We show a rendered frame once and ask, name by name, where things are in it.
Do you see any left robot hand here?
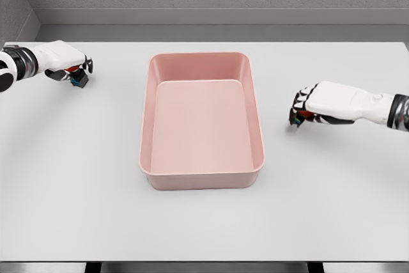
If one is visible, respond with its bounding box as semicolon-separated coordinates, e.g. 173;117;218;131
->
43;40;95;82

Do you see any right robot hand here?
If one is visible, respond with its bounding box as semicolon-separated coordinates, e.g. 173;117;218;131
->
288;81;368;129

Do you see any black red industrial switch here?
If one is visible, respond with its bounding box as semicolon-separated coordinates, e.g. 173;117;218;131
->
65;65;89;89
293;109;313;127

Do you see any pink rectangular basket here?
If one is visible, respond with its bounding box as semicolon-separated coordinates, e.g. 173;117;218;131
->
138;51;266;191

